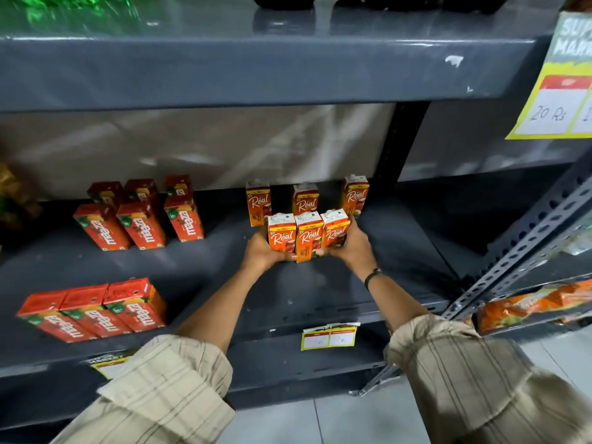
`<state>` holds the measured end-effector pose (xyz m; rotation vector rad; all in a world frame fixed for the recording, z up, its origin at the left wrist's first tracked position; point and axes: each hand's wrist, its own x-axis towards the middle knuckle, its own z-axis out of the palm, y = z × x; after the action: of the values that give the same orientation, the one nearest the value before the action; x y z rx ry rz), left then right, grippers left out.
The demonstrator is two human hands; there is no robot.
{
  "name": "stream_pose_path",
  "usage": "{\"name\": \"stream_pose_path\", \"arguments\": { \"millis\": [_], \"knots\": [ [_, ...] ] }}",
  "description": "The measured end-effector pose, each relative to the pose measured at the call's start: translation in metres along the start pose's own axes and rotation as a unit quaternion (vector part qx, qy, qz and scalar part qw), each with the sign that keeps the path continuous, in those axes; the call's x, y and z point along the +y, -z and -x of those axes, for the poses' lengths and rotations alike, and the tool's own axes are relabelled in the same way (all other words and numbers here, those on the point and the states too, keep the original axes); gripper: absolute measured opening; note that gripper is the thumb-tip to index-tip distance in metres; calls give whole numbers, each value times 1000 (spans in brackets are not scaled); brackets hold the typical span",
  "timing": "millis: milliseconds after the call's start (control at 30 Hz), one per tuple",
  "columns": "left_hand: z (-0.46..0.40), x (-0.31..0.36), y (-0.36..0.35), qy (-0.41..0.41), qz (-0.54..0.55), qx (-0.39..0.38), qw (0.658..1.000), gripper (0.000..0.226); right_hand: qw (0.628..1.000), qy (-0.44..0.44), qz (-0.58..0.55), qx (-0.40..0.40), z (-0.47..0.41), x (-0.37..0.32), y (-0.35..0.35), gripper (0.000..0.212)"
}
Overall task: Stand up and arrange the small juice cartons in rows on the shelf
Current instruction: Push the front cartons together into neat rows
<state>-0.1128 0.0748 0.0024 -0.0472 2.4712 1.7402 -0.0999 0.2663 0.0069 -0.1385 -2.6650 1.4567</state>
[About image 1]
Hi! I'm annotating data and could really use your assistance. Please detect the person's left forearm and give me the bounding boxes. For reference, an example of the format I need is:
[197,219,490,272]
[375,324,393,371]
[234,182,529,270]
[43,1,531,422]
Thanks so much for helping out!
[174,265,274,356]

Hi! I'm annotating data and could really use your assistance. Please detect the white and yellow shelf label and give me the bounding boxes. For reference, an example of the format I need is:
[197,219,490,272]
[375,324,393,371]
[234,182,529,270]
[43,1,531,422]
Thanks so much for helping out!
[85,350,139,380]

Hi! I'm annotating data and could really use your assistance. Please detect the yellow and green price poster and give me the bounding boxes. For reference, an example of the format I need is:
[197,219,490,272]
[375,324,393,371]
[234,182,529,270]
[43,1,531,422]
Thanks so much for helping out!
[505,11,592,140]

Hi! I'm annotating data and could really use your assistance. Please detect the grey slotted angle rack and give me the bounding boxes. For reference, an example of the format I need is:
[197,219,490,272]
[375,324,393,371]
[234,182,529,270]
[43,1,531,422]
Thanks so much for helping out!
[349,148,592,398]

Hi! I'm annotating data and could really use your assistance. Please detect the yellow shelf price label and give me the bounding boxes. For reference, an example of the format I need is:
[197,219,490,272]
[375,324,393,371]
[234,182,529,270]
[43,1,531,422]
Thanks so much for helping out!
[301,323,360,352]

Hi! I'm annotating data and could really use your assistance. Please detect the person's left hand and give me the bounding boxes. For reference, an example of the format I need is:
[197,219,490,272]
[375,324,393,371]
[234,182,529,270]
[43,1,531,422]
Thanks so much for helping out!
[241,226,298,273]

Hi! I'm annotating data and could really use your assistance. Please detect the green plastic bottles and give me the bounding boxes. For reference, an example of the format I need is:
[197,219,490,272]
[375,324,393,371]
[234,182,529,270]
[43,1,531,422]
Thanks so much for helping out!
[0,0,145,23]

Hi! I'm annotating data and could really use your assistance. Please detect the orange juice carton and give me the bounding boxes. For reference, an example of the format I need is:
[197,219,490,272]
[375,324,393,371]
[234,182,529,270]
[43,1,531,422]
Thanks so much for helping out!
[341,175,370,219]
[320,209,351,249]
[292,182,320,217]
[245,180,273,227]
[294,211,324,264]
[267,213,297,254]

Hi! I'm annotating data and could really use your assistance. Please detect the person's right hand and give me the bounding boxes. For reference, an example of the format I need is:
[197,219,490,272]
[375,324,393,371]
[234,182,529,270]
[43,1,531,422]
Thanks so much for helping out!
[316,216,378,276]

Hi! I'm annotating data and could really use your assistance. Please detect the cluster of red drink cartons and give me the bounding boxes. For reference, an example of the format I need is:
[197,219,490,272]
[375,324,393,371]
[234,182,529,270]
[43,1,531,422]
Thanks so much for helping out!
[73,175,205,251]

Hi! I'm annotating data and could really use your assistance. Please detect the beige striped shirt sleeve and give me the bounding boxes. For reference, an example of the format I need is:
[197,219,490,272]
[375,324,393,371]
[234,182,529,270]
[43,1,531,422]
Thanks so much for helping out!
[383,314,592,444]
[50,334,237,444]

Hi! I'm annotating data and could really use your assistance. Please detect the person's right forearm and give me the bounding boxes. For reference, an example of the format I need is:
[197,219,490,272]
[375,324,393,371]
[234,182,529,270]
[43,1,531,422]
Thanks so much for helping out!
[355,267,432,334]

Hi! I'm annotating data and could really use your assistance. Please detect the red mango drink carton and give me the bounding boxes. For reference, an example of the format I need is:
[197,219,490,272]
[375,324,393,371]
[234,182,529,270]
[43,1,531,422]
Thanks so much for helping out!
[16,291,98,343]
[60,284,133,339]
[103,278,167,333]

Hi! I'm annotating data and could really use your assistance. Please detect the dark grey metal shelf rack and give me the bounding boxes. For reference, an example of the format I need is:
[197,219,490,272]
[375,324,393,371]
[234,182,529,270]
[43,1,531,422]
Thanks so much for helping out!
[0,0,592,431]

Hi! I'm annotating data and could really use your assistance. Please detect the orange snack packet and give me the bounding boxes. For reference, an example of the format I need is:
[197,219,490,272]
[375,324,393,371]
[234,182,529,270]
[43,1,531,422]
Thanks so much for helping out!
[474,279,592,334]

